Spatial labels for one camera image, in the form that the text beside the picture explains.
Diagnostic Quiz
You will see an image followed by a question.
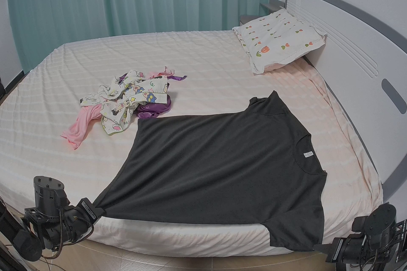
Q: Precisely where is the pink garment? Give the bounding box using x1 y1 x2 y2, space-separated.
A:
60 66 174 150

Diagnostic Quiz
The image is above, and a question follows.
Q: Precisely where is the purple garment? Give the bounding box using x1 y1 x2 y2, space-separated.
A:
119 73 188 119

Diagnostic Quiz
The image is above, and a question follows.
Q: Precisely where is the bed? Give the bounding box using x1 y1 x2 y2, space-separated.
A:
0 0 407 261

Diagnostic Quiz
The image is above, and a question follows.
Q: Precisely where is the black T-shirt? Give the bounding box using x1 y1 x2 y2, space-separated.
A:
93 90 328 253

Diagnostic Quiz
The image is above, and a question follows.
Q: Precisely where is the grey bedside table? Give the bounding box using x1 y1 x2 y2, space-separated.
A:
240 0 287 26

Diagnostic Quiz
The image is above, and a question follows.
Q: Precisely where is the white printed pillow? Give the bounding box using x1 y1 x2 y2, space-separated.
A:
233 9 327 75

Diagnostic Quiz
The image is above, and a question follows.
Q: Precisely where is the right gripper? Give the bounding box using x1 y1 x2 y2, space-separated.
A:
326 233 371 264

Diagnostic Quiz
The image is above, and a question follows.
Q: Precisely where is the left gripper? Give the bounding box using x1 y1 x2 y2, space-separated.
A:
62 198 97 243

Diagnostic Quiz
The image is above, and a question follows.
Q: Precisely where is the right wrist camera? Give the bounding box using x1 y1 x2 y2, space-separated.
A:
352 216 368 233

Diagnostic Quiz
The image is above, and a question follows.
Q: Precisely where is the white printed pyjama top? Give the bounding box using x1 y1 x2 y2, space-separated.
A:
79 70 169 137

